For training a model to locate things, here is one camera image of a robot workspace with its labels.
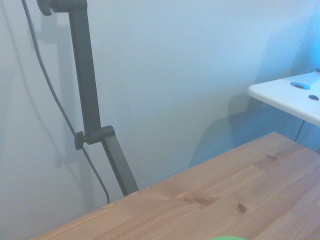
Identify water bottle with green cap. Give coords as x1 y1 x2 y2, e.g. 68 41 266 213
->
211 235 248 240

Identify white board with holes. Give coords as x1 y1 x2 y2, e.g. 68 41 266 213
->
247 71 320 127

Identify dark articulated camera stand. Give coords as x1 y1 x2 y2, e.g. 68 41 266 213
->
36 0 140 197

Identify thin black cable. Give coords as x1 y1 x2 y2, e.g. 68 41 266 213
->
294 119 306 142

